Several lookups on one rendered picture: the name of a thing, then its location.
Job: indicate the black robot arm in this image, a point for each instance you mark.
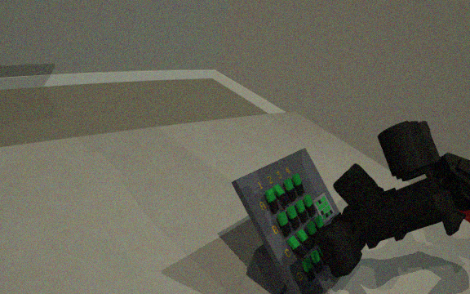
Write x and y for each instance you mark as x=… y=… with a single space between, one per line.
x=410 y=152

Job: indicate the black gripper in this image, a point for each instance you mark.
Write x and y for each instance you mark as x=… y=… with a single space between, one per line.
x=341 y=241

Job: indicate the grey switch panel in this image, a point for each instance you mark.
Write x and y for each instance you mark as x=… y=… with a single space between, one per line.
x=288 y=203

